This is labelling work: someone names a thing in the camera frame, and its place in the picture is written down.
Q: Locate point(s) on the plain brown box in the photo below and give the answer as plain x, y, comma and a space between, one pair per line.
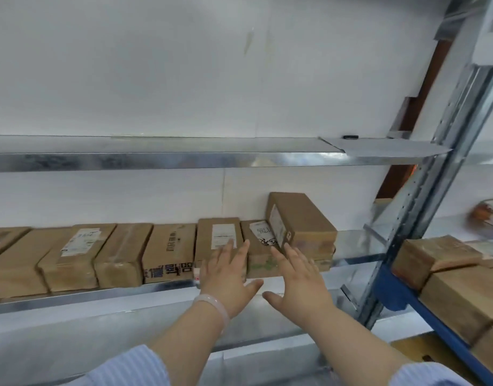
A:
306, 217

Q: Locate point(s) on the person's right hand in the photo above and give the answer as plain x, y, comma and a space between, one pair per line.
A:
306, 293

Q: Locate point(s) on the person's left hand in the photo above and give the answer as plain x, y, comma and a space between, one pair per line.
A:
226, 277

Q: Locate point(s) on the blue beam metal rack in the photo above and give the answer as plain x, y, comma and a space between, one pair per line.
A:
395, 293

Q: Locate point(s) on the grey paper sheet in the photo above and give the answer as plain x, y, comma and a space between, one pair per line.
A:
391, 147

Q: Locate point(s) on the person's right forearm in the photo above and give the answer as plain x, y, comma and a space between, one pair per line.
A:
359, 349

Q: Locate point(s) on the brown wooden cabinet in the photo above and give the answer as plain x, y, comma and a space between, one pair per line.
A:
407, 116

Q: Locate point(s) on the galvanized metal shelf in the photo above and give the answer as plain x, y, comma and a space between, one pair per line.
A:
109, 160

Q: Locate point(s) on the wide box with handwritten label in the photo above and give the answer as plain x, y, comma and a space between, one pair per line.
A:
260, 233

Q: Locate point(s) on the light blue striped shirt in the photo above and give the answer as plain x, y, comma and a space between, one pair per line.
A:
121, 369

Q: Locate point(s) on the person's left forearm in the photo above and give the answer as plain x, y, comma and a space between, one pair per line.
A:
182, 349

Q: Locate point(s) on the translucent white bangle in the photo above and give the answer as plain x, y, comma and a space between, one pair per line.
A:
222, 311

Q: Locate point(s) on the orange printed carton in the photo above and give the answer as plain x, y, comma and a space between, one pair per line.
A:
489, 215

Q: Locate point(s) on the brown cardboard box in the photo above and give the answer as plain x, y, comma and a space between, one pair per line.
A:
427, 257
463, 301
487, 253
491, 349

